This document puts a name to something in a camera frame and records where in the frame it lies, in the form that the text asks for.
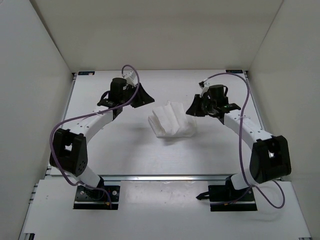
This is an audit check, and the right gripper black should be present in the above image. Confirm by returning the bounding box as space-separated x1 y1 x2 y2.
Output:
185 94 216 118

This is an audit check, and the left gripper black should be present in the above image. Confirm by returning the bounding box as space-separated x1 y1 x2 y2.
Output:
122 82 156 108

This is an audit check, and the white pleated skirt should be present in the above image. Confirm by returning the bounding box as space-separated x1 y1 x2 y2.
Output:
148 101 197 138

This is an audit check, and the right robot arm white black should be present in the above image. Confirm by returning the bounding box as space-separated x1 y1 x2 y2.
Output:
186 84 292 202

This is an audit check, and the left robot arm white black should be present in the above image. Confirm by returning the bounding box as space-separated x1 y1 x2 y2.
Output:
49 77 155 199

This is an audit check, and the right blue corner label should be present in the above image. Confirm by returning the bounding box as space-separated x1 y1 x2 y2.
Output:
225 69 244 74

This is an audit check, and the blue corner label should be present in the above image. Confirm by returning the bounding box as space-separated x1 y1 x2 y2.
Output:
77 71 95 76
225 69 244 74

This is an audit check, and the left blue corner label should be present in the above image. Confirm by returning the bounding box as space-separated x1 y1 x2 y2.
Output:
77 71 95 76

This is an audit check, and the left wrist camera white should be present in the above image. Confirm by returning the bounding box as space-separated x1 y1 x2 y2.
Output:
122 70 137 86

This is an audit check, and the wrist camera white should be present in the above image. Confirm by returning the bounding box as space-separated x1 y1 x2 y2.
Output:
198 79 210 96
122 70 137 86

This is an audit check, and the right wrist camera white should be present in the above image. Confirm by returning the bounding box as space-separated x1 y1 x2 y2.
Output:
198 79 210 96

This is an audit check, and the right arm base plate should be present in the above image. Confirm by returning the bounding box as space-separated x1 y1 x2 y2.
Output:
196 185 258 212

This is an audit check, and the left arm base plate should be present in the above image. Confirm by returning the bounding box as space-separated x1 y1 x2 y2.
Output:
73 182 121 211

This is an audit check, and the aluminium table front rail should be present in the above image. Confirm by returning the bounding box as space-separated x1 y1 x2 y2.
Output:
44 174 282 183

